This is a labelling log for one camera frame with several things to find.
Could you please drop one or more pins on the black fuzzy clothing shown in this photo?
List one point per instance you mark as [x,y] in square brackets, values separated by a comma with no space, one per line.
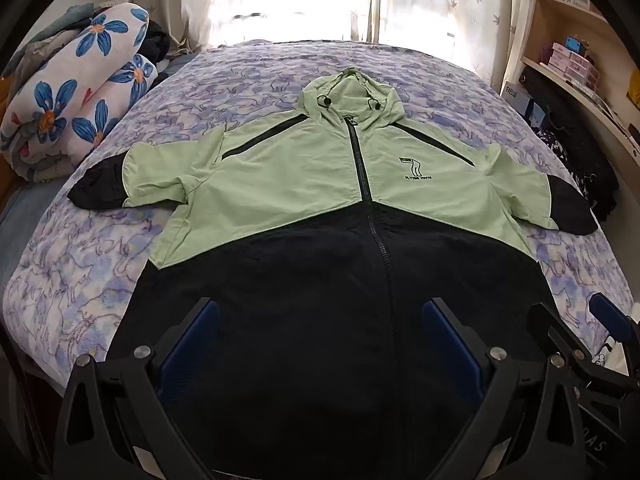
[157,42]

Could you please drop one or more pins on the wooden bookshelf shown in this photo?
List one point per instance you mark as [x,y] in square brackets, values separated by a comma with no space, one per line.
[565,10]

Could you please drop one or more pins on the blue device on drawers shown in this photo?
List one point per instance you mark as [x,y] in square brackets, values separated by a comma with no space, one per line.
[576,43]

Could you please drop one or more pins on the purple cat print blanket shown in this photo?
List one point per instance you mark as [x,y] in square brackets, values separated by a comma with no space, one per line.
[75,260]

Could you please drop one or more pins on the pink storage drawers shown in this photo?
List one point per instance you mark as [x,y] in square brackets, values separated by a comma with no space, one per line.
[570,62]

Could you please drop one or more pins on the black bag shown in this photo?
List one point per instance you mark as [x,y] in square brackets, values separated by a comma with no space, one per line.
[575,135]

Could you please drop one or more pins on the blue floral rolled quilt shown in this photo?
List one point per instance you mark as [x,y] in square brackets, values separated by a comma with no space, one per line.
[60,90]

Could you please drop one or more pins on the green and black hooded jacket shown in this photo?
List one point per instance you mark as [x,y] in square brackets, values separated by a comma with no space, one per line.
[300,175]

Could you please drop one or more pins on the small blue box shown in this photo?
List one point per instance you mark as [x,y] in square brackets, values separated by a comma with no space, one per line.
[535,112]

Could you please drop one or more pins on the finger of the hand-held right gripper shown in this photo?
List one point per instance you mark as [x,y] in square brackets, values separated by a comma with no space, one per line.
[555,327]
[607,310]

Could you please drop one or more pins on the grey blue cloth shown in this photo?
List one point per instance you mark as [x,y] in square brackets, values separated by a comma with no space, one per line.
[65,17]

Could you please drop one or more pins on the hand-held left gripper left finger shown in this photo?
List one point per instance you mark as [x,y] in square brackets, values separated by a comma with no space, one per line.
[191,345]

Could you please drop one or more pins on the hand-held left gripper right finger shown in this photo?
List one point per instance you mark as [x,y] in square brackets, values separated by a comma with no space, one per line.
[450,345]

